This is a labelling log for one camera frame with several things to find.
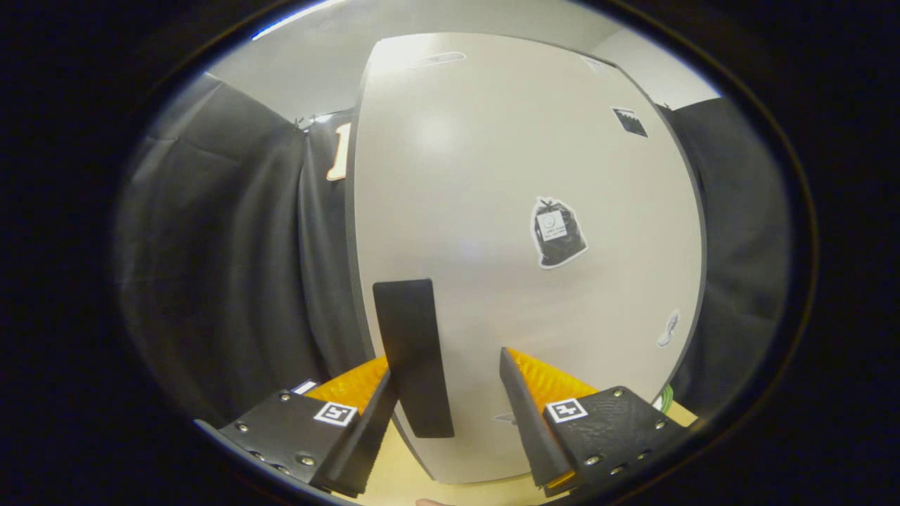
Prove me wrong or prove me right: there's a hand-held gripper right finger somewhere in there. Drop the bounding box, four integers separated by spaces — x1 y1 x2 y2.
499 347 686 496

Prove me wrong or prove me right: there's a black cabinet door handle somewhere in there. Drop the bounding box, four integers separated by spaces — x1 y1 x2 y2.
373 279 455 439

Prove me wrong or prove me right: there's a grey shoe cabinet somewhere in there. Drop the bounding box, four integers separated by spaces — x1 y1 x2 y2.
345 32 709 486

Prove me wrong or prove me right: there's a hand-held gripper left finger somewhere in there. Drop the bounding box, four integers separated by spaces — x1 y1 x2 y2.
193 355 400 498

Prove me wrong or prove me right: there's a white shoe cabinet door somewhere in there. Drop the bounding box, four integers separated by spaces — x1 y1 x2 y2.
354 32 704 484

